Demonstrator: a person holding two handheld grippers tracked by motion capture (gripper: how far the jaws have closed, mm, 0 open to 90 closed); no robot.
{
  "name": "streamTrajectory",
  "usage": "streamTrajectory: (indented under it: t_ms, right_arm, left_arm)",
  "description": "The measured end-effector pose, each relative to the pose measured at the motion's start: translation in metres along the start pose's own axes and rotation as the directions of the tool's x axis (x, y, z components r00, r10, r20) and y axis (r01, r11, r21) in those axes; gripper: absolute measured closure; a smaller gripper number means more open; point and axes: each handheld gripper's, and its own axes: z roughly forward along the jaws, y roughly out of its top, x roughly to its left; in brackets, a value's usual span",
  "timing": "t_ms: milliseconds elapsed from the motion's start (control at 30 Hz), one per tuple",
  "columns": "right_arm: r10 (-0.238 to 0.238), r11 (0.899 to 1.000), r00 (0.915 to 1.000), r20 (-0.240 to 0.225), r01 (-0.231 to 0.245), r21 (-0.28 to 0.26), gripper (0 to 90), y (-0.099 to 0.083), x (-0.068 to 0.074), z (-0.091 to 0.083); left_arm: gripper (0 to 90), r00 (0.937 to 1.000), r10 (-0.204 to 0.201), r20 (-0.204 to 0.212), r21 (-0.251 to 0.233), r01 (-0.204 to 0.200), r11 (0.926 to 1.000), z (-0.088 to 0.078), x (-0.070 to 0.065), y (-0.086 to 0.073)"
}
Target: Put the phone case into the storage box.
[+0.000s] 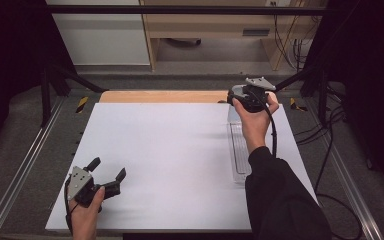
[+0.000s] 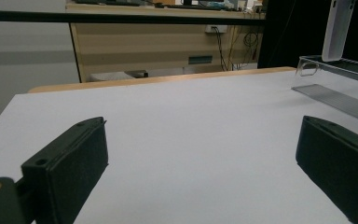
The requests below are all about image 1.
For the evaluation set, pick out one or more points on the clear plastic packaging box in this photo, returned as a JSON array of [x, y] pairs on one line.
[[240, 150]]

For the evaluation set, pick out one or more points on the wooden table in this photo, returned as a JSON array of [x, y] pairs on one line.
[[163, 96]]

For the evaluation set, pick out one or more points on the person's right hand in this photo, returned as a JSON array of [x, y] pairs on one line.
[[255, 126]]

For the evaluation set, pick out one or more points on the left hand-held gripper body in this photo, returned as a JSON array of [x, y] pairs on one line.
[[80, 183]]

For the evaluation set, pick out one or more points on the white cabinet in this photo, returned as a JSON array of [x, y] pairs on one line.
[[103, 36]]

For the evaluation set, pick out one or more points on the yellow black tape marker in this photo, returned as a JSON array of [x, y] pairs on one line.
[[82, 104], [295, 104]]

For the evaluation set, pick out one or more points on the grey label plate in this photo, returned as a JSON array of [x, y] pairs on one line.
[[255, 32]]

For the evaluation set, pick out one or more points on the black metal stand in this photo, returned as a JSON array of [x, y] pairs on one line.
[[313, 80], [60, 80]]

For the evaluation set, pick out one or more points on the person's left hand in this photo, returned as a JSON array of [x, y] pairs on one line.
[[85, 216]]

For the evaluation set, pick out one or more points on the aluminium rail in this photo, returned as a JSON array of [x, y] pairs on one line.
[[346, 173], [23, 166]]

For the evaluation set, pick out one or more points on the light wooden desk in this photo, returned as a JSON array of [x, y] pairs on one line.
[[213, 23]]

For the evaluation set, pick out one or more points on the black horizontal frame bar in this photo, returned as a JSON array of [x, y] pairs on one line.
[[180, 10]]

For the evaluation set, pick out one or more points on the black curtain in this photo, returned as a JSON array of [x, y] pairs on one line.
[[373, 83], [10, 66]]

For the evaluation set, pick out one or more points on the white board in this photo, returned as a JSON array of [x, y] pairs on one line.
[[166, 160]]

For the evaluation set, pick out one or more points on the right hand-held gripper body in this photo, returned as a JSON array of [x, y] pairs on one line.
[[255, 95]]

